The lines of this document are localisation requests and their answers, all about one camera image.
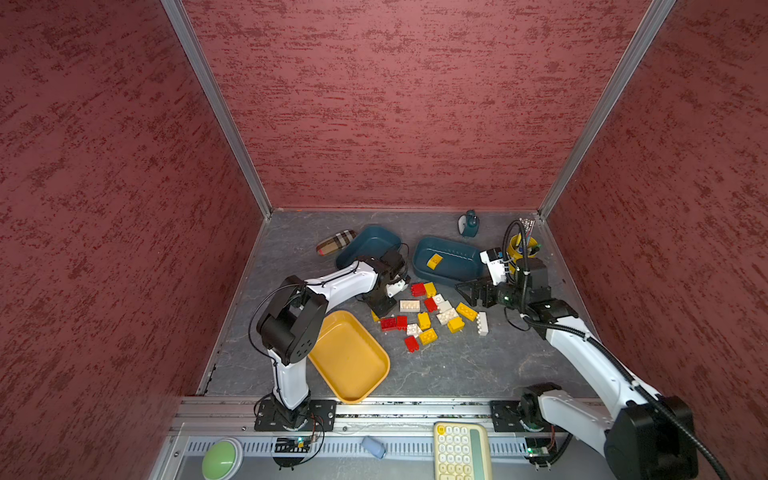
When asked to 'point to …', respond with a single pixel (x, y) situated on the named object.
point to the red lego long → (399, 323)
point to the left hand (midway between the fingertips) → (377, 311)
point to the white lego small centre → (413, 330)
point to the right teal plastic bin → (446, 261)
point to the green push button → (223, 459)
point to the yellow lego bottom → (428, 336)
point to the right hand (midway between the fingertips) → (464, 289)
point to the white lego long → (409, 306)
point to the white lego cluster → (446, 312)
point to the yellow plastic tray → (348, 357)
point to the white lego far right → (481, 323)
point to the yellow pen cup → (515, 254)
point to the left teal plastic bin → (373, 242)
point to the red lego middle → (431, 305)
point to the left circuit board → (292, 445)
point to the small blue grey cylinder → (373, 447)
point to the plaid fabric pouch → (336, 242)
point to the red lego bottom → (412, 344)
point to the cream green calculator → (461, 451)
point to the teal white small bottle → (468, 224)
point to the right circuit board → (538, 449)
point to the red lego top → (418, 289)
